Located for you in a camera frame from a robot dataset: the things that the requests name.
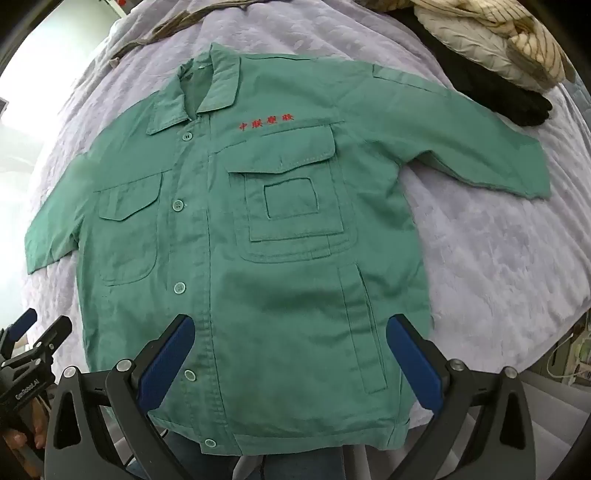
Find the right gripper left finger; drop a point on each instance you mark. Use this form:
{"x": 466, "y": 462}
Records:
{"x": 79, "y": 445}

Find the cream cable knit sweater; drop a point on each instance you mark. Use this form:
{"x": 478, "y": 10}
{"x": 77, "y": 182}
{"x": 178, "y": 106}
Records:
{"x": 475, "y": 42}

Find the green work jacket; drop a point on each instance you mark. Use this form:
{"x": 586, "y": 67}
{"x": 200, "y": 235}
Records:
{"x": 259, "y": 194}

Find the brown fabric belt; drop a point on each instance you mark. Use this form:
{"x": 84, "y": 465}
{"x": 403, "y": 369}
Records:
{"x": 170, "y": 27}

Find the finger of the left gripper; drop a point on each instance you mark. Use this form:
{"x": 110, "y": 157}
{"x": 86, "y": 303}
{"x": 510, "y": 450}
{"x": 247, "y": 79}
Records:
{"x": 13, "y": 333}
{"x": 46, "y": 346}

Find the beige striped garment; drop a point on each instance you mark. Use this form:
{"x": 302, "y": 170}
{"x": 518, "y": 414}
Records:
{"x": 529, "y": 41}

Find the person's left hand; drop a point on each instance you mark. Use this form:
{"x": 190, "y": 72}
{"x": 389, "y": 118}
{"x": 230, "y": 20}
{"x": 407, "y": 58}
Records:
{"x": 16, "y": 440}

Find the black garment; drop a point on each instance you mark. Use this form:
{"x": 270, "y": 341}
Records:
{"x": 523, "y": 107}

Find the lavender embossed bed blanket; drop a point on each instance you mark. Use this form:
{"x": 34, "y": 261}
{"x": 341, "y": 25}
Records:
{"x": 508, "y": 278}

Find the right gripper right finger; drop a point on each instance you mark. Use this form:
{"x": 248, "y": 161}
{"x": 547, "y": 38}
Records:
{"x": 501, "y": 445}

